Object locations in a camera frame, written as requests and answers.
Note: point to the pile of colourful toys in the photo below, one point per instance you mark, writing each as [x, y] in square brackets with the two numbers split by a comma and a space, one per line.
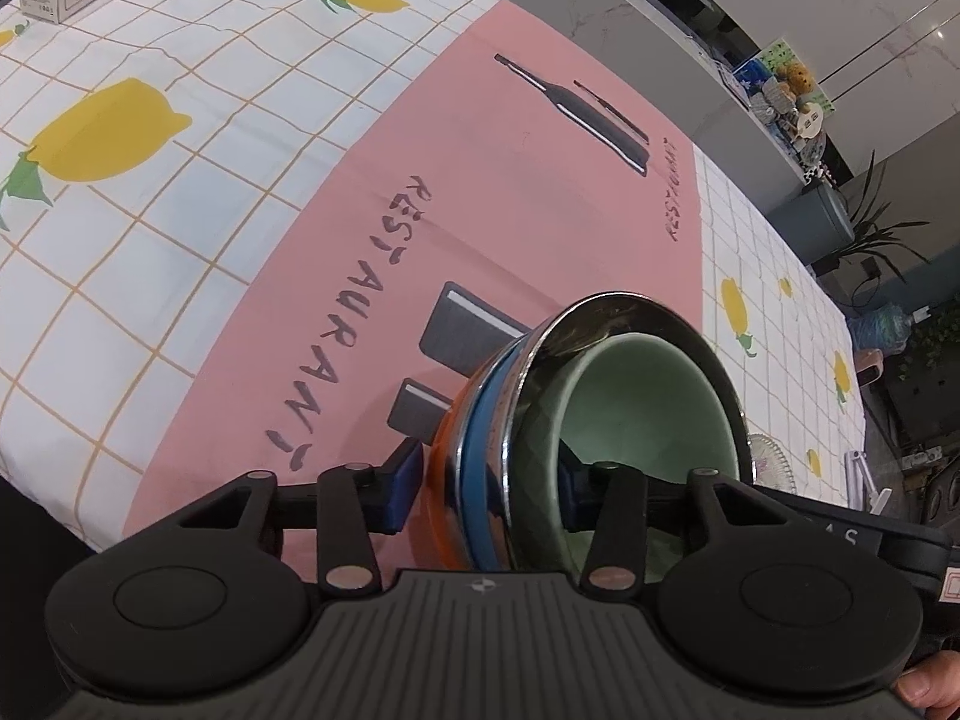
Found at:
[787, 97]

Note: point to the pink small appliance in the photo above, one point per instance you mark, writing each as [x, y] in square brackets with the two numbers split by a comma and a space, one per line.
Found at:
[870, 366]

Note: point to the small white fan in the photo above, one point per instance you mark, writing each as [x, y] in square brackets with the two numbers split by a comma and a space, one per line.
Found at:
[769, 461]

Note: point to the stainless steel bowl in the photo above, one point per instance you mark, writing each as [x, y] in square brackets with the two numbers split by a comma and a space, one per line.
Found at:
[525, 420]

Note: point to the grey trash can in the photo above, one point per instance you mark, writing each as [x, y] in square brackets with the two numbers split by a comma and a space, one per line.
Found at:
[814, 221]

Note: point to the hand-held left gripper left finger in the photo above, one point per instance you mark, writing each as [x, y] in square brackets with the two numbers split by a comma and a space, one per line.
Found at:
[401, 484]

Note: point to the pink printed placemat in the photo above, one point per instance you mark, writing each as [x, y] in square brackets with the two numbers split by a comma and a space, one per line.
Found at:
[420, 187]

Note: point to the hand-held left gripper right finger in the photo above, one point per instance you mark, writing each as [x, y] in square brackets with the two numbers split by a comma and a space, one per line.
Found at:
[574, 495]

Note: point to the blue plastic bag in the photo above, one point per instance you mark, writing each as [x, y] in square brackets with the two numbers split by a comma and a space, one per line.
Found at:
[881, 326]

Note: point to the green potted plant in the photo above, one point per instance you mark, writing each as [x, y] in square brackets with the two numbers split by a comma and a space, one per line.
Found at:
[885, 229]

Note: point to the person's right hand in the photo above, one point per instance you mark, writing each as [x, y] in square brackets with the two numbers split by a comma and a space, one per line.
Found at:
[930, 686]

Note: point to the blue bowl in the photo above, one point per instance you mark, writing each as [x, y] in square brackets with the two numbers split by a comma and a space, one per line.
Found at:
[476, 457]

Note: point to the white folding stand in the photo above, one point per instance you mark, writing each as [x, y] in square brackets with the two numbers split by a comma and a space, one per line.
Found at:
[862, 476]

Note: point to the green ceramic bowl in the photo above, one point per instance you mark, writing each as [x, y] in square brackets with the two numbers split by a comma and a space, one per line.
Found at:
[637, 412]

